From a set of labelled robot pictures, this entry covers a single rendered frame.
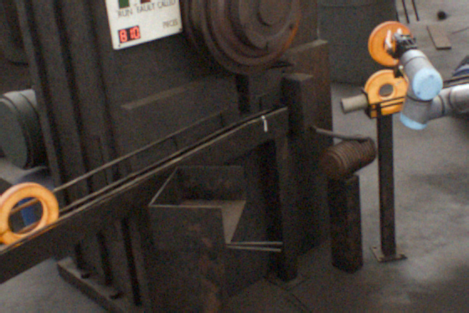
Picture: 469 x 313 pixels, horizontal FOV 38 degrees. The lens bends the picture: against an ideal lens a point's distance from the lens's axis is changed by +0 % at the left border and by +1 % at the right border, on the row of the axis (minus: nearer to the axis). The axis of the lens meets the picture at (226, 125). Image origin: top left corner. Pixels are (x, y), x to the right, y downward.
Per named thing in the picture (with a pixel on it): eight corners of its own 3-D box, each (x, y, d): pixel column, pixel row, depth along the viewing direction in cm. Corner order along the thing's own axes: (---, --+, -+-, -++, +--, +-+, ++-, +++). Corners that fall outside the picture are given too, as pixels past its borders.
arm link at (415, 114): (438, 127, 228) (446, 95, 221) (409, 134, 224) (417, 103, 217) (420, 112, 235) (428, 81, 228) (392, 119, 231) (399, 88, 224)
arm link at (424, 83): (412, 103, 217) (419, 75, 211) (399, 82, 227) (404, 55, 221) (440, 101, 218) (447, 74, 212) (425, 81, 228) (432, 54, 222)
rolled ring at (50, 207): (42, 255, 198) (37, 251, 200) (69, 196, 200) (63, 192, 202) (-15, 240, 185) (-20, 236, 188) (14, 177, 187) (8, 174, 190)
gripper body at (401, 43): (410, 29, 235) (423, 46, 225) (408, 51, 240) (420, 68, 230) (389, 32, 235) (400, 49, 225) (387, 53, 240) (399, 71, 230)
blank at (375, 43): (364, 27, 245) (368, 28, 242) (406, 16, 245) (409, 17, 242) (371, 68, 250) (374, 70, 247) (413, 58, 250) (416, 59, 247)
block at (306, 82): (285, 135, 267) (280, 76, 259) (298, 128, 272) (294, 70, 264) (305, 141, 260) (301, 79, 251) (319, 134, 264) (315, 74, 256)
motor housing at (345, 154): (323, 268, 278) (316, 146, 260) (358, 246, 291) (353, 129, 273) (349, 279, 268) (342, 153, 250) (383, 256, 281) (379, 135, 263)
